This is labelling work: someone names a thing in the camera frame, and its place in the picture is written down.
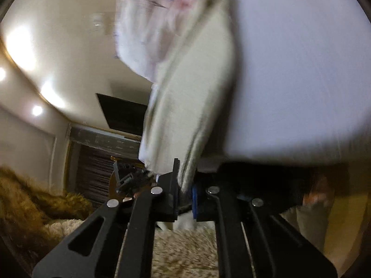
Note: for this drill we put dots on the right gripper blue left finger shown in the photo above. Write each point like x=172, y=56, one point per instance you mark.
x=117, y=239

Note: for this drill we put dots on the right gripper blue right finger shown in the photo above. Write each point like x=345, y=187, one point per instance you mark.
x=252, y=241

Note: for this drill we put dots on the beige cable knit sweater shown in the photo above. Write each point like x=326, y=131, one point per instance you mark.
x=188, y=96

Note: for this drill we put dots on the beige shaggy rug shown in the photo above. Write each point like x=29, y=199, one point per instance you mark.
x=185, y=248

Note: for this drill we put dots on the brown furry blanket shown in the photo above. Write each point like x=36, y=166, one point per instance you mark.
x=35, y=221

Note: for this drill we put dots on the lavender bed sheet mattress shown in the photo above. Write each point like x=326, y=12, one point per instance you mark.
x=302, y=89

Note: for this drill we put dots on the left pink floral pillow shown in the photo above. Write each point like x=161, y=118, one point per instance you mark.
x=145, y=31

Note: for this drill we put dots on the black wall television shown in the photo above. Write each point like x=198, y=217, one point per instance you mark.
x=122, y=115

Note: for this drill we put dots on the white wall switch panel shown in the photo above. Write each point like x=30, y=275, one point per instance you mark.
x=101, y=20

